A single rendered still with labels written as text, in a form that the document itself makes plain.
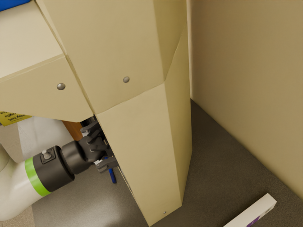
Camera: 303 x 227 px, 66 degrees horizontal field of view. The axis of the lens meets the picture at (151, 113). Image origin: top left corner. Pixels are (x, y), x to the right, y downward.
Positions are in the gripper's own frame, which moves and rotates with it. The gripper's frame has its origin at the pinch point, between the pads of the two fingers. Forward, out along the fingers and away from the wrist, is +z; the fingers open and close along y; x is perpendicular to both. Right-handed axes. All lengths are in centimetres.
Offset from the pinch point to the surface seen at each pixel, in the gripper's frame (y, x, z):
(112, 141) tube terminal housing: -13.8, -15.2, -10.0
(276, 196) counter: -25.8, 25.4, 24.7
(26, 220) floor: 72, 120, -85
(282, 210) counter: -29.4, 25.4, 23.2
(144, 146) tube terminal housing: -13.8, -9.7, -5.1
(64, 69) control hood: -13.8, -29.9, -11.5
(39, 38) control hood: -7.7, -31.5, -12.5
